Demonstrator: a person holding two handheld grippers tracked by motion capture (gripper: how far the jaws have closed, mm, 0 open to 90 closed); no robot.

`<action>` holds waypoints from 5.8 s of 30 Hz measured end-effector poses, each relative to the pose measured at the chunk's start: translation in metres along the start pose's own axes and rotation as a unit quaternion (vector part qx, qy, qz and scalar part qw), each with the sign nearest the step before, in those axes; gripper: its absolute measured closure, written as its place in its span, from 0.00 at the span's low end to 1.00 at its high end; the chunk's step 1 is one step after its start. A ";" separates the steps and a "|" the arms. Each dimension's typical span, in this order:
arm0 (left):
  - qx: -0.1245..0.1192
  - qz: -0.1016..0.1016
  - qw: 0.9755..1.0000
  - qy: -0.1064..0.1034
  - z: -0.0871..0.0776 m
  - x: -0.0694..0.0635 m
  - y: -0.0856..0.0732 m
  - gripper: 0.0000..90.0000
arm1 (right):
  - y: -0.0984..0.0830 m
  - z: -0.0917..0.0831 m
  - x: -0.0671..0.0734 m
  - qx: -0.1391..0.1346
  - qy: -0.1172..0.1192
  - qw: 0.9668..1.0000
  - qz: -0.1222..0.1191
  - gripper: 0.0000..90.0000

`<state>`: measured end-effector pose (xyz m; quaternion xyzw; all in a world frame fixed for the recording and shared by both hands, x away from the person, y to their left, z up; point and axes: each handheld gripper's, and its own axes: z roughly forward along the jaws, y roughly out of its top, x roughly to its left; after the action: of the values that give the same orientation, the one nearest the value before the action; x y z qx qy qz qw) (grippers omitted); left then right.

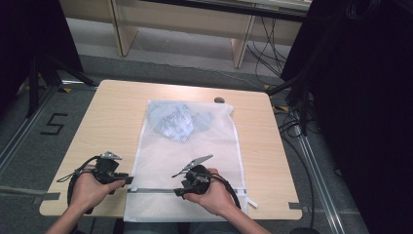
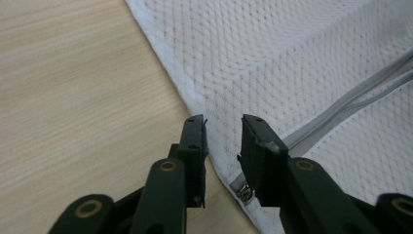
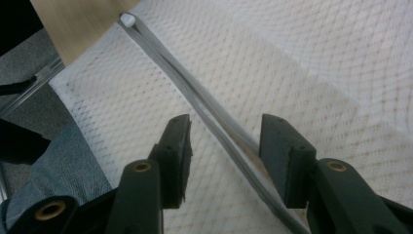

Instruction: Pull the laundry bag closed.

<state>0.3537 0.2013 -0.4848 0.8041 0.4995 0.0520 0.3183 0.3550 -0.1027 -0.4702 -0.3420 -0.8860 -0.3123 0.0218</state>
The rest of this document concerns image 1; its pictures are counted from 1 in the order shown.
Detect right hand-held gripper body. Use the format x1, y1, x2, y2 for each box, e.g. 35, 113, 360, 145
171, 154, 214, 196

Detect aluminium floor rail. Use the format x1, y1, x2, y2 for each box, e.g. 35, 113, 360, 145
291, 123, 346, 234
0, 82, 61, 178

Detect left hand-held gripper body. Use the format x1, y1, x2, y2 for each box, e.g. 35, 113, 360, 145
93, 150, 131, 196

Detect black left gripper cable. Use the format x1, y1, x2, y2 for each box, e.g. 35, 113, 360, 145
56, 155, 102, 215

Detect light blue garment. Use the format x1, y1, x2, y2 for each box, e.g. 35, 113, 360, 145
147, 100, 216, 143

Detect black curtain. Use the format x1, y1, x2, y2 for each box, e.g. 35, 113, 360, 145
0, 0, 85, 113
281, 0, 413, 234

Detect white mesh laundry bag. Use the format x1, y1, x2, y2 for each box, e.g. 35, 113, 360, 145
123, 98, 259, 223

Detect grey tape strip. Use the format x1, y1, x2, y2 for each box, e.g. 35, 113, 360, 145
287, 201, 310, 215
31, 191, 61, 206

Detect person's left hand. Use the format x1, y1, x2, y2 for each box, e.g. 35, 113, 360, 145
68, 167, 127, 215

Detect light wooden desk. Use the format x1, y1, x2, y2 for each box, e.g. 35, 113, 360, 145
58, 0, 314, 69

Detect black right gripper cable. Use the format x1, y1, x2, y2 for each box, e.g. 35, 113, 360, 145
207, 173, 243, 211

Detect person's right hand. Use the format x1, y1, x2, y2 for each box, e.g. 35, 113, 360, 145
182, 168, 239, 217

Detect black floor cables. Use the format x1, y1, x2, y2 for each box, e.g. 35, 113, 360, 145
273, 101, 318, 229
245, 16, 288, 86

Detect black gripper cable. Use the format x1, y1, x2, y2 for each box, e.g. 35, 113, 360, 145
207, 173, 243, 211
56, 155, 102, 215

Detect black metal stand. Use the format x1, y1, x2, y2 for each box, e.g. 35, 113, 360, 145
26, 53, 99, 119
266, 62, 314, 137

